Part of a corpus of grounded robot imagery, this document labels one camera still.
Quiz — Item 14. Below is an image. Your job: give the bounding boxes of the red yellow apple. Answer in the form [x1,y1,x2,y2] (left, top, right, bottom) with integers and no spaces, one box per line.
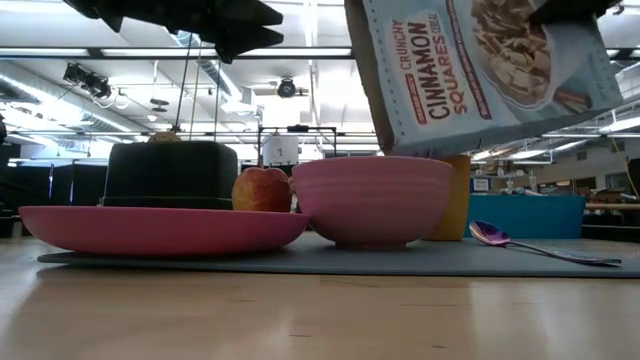
[231,167,294,213]

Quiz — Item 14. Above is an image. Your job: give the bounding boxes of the magenta plate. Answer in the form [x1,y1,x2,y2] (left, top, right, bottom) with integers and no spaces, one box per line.
[18,205,311,258]

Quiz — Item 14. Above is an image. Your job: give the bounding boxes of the pink bowl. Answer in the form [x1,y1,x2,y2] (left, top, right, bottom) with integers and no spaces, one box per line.
[291,155,454,251]

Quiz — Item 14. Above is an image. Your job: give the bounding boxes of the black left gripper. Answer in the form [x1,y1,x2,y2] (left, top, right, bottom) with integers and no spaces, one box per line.
[64,0,285,64]

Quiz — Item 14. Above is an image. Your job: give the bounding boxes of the iridescent spoon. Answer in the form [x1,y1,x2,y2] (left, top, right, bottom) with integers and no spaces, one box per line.
[468,220,623,267]

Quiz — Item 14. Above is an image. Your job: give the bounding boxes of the black overhead crossbar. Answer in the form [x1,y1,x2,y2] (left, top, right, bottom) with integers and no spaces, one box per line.
[0,45,640,62]

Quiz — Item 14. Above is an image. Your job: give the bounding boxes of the black two-slot toaster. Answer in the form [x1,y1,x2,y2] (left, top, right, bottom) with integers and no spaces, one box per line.
[102,141,239,210]

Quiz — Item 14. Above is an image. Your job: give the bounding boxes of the overhead camera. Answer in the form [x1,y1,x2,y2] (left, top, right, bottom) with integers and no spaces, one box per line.
[277,77,298,100]

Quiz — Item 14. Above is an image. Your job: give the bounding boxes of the hanging black cable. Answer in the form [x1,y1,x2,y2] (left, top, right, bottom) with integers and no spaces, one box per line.
[172,33,194,134]

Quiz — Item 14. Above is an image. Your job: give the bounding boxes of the teal plastic bin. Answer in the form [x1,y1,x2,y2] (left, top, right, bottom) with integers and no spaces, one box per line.
[464,194,587,240]

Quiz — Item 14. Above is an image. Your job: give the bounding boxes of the yellow cup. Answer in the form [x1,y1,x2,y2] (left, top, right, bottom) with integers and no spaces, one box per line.
[424,154,472,242]

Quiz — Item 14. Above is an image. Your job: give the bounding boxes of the blue grey placemat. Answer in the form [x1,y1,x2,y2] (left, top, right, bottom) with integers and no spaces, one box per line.
[37,232,640,279]

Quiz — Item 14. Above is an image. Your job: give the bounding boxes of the blue cinnamon cereal box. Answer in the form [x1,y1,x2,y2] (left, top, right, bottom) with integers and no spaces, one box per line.
[343,0,624,159]

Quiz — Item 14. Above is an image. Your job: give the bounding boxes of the black ceiling spotlights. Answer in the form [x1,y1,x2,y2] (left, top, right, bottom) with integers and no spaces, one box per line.
[62,62,114,100]

